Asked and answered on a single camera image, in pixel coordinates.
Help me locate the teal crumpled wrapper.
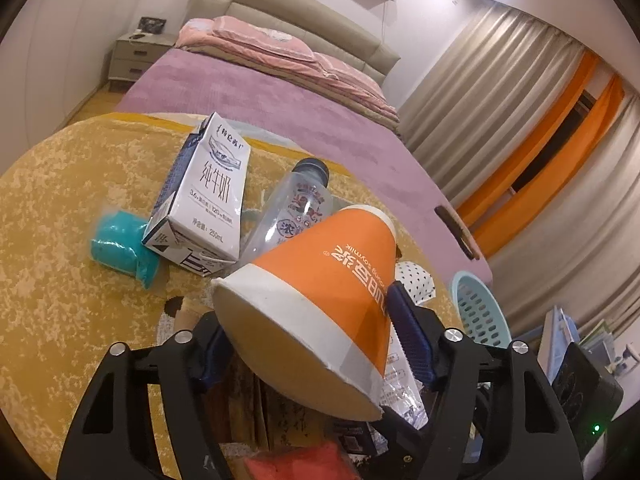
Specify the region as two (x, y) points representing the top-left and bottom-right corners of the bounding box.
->
(90, 210), (161, 291)

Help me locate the dark window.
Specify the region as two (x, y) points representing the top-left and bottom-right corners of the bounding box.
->
(510, 90), (596, 196)

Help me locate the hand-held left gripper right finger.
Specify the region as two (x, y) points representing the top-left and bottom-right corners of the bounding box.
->
(375, 281), (586, 480)

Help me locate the orange curtain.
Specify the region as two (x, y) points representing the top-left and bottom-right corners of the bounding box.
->
(457, 52), (601, 216)
(472, 75), (626, 261)

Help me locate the plain pink pillow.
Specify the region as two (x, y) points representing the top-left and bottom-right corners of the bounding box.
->
(314, 52), (386, 101)

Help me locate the dark bed brush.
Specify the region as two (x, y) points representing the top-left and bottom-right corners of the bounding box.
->
(434, 205), (483, 261)

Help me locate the pink pillow with white print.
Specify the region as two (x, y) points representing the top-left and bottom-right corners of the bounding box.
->
(212, 16), (316, 63)

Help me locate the dark blue small carton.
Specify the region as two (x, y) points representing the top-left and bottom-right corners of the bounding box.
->
(325, 420), (391, 458)

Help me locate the red cloth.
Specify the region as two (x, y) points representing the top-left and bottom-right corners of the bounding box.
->
(245, 441), (351, 480)

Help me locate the clear plastic wrapper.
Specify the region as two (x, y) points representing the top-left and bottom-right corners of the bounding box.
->
(380, 335), (431, 431)

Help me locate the white polka dot packet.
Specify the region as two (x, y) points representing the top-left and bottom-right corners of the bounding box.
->
(395, 260), (437, 306)

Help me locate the white milk carton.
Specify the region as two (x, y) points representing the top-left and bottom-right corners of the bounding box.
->
(141, 112), (251, 279)

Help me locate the light blue plastic basket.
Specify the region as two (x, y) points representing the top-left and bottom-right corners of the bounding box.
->
(451, 270), (512, 348)

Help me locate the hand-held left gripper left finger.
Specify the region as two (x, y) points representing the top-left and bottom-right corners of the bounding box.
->
(56, 310), (236, 480)

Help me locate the beige padded headboard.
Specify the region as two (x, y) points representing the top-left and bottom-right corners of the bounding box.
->
(187, 0), (402, 86)

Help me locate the clear plastic bottle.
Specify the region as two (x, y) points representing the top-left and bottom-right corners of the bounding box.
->
(240, 157), (333, 266)

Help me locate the beige curtain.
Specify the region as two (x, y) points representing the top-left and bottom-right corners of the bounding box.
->
(397, 2), (586, 201)
(487, 105), (640, 336)

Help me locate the orange paper cup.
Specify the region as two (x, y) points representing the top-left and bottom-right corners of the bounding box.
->
(210, 204), (398, 422)

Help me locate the light blue study desk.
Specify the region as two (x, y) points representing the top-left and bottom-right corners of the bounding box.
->
(542, 305), (583, 386)

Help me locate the purple bedspread bed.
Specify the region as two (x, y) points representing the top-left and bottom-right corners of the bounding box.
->
(114, 47), (493, 286)

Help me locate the folded pink quilt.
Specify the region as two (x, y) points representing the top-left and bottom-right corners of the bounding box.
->
(177, 19), (401, 133)

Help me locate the grey nightstand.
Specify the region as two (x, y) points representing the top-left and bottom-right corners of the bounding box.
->
(107, 31), (179, 83)

